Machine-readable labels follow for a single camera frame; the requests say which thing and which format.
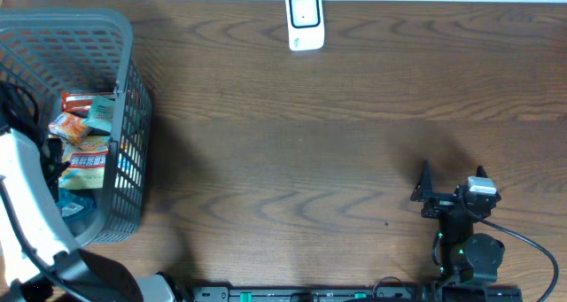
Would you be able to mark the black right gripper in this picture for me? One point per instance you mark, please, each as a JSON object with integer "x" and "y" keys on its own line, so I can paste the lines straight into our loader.
{"x": 423, "y": 191}

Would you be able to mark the mint green snack packet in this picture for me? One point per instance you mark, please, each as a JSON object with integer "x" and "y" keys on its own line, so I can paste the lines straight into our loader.
{"x": 100, "y": 114}

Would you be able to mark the blue mouthwash bottle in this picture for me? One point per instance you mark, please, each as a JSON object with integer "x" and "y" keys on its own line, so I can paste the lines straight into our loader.
{"x": 74, "y": 207}

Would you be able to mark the red white snack bar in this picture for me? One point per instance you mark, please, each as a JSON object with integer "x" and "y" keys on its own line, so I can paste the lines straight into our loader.
{"x": 80, "y": 103}

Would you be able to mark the orange tissue pack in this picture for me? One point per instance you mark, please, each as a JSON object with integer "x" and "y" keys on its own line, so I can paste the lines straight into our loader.
{"x": 70, "y": 127}

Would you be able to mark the yellow chip snack bag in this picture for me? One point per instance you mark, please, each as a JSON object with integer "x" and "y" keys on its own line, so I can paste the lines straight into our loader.
{"x": 86, "y": 164}

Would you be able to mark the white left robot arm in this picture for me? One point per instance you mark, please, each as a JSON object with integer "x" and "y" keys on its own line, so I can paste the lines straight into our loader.
{"x": 40, "y": 252}

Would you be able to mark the white barcode scanner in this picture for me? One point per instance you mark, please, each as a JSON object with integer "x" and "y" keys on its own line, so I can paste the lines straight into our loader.
{"x": 305, "y": 23}

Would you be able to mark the grey plastic lattice basket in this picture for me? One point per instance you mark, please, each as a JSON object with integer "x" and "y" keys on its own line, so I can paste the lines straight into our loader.
{"x": 50, "y": 51}

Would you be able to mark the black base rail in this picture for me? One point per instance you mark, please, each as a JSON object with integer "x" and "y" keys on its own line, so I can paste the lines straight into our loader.
{"x": 388, "y": 292}

